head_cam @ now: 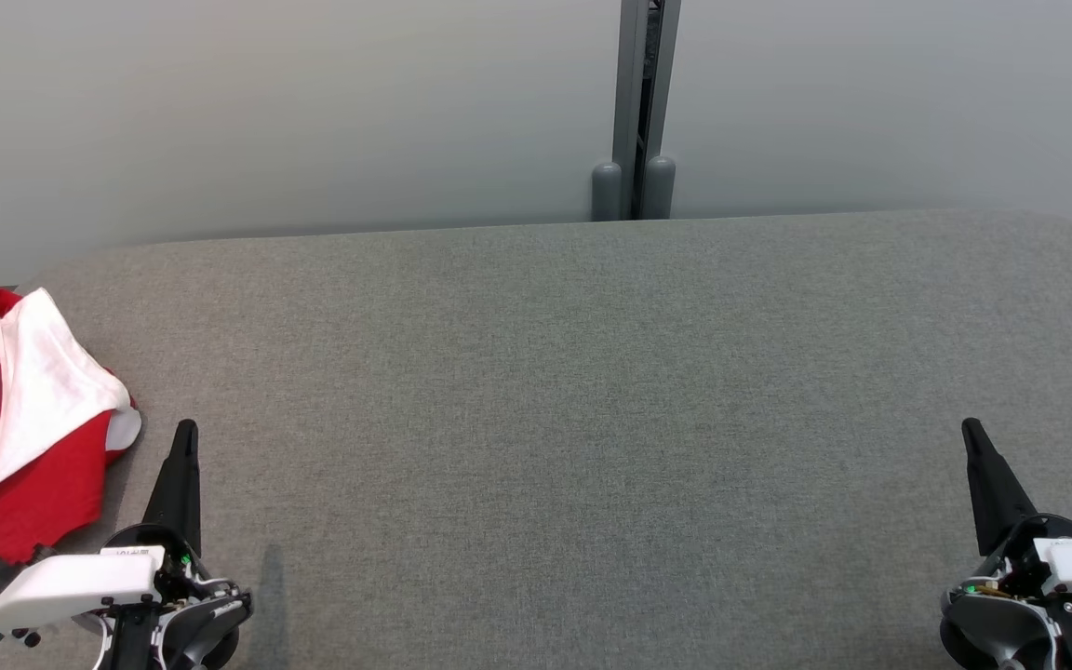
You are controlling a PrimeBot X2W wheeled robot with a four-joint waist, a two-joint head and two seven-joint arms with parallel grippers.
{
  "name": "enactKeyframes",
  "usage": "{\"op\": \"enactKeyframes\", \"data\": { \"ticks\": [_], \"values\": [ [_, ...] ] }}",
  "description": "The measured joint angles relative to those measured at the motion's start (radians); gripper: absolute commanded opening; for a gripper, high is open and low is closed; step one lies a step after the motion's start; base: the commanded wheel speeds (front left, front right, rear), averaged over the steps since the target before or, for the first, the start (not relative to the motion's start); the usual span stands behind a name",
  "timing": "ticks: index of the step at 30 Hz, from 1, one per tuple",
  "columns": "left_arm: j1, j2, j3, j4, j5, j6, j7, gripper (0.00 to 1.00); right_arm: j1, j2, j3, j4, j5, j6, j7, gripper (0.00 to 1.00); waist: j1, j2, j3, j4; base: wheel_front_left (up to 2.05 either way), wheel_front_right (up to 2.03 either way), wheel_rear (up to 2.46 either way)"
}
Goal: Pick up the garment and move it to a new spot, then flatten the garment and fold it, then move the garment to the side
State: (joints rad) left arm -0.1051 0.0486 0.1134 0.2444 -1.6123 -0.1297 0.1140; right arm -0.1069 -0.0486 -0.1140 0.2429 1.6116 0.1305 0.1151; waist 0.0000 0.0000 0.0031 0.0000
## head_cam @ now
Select grey metal partition post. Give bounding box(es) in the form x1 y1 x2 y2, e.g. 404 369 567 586
612 0 683 221

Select grey cylindrical post cap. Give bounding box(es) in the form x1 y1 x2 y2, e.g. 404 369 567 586
591 161 625 222
641 155 677 221

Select red shorts white stripe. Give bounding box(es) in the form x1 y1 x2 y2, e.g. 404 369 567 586
0 408 143 583

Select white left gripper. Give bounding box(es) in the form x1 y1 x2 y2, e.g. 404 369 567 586
0 419 213 636

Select red shirt white sleeves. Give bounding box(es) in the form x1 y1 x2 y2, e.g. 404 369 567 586
0 287 139 508

